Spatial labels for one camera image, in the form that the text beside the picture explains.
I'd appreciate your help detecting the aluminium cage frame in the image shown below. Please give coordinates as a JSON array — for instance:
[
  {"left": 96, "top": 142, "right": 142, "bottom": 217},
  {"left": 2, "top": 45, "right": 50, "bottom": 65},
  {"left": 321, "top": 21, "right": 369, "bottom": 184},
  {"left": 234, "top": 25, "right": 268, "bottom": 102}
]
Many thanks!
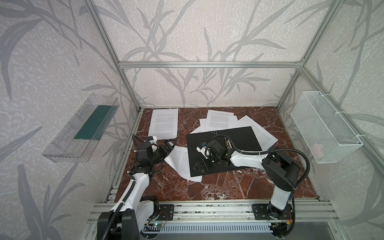
[{"left": 83, "top": 0, "right": 384, "bottom": 205}]

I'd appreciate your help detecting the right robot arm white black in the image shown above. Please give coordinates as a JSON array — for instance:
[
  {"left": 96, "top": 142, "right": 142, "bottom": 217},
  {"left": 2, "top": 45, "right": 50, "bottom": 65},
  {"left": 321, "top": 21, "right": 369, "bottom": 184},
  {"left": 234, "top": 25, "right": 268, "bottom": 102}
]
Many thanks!
[{"left": 193, "top": 139, "right": 301, "bottom": 213}]

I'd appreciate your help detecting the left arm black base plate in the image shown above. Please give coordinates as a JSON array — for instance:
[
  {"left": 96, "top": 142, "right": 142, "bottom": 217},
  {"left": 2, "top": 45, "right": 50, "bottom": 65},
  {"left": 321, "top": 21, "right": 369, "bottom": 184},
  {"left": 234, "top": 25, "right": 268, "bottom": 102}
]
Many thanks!
[{"left": 152, "top": 204, "right": 175, "bottom": 221}]

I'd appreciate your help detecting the white paper under centre stack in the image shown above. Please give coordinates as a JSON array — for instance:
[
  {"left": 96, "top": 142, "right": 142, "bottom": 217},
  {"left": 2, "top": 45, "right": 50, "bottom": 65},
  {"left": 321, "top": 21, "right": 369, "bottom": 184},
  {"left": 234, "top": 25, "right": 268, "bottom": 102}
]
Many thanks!
[{"left": 190, "top": 116, "right": 238, "bottom": 134}]

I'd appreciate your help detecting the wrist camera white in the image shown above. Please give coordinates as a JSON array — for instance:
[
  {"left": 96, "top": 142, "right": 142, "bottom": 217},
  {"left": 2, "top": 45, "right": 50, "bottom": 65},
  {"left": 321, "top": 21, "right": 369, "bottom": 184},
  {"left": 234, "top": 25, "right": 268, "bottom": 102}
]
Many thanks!
[
  {"left": 144, "top": 136, "right": 158, "bottom": 144},
  {"left": 196, "top": 142, "right": 210, "bottom": 159}
]

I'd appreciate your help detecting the metal folder clip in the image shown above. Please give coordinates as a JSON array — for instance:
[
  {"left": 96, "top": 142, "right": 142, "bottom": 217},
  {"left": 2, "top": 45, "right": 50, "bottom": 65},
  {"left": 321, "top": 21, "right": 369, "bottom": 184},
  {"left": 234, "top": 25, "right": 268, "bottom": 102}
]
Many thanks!
[{"left": 226, "top": 141, "right": 233, "bottom": 150}]

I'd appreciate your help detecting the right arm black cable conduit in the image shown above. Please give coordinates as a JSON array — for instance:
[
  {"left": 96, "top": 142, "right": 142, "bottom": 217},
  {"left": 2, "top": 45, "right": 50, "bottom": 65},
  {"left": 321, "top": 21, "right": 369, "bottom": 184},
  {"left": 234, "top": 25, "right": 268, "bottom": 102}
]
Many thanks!
[{"left": 206, "top": 134, "right": 311, "bottom": 193}]

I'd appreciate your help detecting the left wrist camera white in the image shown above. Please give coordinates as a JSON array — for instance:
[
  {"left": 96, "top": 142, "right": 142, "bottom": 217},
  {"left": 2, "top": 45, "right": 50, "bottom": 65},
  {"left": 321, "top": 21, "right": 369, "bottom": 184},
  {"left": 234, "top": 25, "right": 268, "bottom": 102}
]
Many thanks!
[{"left": 144, "top": 136, "right": 158, "bottom": 144}]

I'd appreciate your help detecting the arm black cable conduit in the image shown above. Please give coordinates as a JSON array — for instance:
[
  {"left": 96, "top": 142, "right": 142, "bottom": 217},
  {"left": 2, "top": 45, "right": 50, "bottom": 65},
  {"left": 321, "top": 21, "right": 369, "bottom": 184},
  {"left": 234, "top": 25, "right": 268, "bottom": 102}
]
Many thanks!
[
  {"left": 100, "top": 133, "right": 178, "bottom": 240},
  {"left": 206, "top": 134, "right": 311, "bottom": 193}
]

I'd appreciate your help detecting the white wire mesh basket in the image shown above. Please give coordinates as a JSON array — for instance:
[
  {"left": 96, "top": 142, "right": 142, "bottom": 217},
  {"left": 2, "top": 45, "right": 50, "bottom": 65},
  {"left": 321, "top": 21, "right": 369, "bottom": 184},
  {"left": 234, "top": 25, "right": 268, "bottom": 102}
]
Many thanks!
[{"left": 291, "top": 91, "right": 364, "bottom": 164}]

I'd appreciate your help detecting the aluminium front rail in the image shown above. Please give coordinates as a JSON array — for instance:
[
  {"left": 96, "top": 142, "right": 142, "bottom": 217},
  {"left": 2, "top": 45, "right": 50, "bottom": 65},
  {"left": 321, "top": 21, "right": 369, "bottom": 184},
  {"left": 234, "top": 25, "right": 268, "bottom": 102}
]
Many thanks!
[{"left": 86, "top": 200, "right": 340, "bottom": 224}]

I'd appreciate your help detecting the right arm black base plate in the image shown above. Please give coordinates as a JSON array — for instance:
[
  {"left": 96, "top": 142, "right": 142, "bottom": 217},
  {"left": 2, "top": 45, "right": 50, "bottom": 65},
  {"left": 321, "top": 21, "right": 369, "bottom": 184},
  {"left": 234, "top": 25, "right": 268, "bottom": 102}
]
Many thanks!
[{"left": 252, "top": 203, "right": 293, "bottom": 221}]

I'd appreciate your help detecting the electronics board with wires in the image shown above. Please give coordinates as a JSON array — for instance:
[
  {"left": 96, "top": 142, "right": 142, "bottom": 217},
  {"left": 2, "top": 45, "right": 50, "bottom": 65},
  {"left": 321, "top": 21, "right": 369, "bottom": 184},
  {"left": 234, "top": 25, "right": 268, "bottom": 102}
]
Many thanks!
[
  {"left": 140, "top": 211, "right": 168, "bottom": 240},
  {"left": 270, "top": 198, "right": 296, "bottom": 240}
]

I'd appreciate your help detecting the right electronics board with wires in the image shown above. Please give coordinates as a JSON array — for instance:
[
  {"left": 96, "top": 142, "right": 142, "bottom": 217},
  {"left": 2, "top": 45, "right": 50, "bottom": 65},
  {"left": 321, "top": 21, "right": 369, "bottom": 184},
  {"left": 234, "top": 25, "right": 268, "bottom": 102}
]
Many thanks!
[{"left": 270, "top": 198, "right": 296, "bottom": 240}]

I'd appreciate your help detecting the clear plastic wall tray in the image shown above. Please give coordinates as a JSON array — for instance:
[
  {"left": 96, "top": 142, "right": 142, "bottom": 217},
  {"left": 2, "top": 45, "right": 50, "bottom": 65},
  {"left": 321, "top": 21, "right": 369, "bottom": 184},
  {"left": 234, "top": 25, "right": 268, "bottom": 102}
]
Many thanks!
[{"left": 42, "top": 94, "right": 120, "bottom": 163}]

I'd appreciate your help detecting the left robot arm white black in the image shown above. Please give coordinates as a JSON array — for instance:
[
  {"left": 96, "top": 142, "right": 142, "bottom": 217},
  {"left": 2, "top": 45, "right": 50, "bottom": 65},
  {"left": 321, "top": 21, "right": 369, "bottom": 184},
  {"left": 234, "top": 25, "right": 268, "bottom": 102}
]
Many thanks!
[{"left": 96, "top": 137, "right": 176, "bottom": 240}]

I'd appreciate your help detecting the blue and black file folder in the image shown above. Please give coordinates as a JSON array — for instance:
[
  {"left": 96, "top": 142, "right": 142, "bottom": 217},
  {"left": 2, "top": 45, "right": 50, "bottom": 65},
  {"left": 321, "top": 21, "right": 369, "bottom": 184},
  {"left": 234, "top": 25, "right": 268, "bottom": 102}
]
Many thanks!
[{"left": 187, "top": 127, "right": 262, "bottom": 177}]

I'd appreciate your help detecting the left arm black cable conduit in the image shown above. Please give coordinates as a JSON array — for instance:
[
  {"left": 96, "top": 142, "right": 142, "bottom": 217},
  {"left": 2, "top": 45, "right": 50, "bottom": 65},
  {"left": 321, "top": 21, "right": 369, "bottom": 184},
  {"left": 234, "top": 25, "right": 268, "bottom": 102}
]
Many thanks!
[{"left": 100, "top": 133, "right": 178, "bottom": 240}]

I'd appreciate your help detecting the pink object in basket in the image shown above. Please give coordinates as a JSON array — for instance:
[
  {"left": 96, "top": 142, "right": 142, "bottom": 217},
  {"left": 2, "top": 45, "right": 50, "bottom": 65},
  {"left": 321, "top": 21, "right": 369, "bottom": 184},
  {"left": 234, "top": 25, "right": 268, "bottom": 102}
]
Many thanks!
[{"left": 311, "top": 143, "right": 325, "bottom": 160}]

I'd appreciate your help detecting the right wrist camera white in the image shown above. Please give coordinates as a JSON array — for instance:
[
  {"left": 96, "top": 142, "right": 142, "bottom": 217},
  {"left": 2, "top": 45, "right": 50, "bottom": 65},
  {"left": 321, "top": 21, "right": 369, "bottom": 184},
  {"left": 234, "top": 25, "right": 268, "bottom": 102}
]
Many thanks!
[{"left": 196, "top": 142, "right": 210, "bottom": 159}]

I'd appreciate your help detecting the white printed paper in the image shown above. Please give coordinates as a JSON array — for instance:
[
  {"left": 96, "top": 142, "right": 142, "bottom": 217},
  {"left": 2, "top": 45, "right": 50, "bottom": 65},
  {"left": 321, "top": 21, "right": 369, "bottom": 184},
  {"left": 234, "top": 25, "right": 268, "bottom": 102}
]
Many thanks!
[
  {"left": 165, "top": 146, "right": 202, "bottom": 183},
  {"left": 204, "top": 110, "right": 236, "bottom": 131},
  {"left": 148, "top": 109, "right": 179, "bottom": 140},
  {"left": 236, "top": 116, "right": 278, "bottom": 151}
]

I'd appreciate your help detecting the left electronics board with wires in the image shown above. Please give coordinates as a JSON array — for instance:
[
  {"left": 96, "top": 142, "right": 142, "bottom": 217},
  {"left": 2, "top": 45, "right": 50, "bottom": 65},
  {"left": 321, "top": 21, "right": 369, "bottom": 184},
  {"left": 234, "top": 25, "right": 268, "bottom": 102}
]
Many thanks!
[{"left": 140, "top": 211, "right": 168, "bottom": 240}]

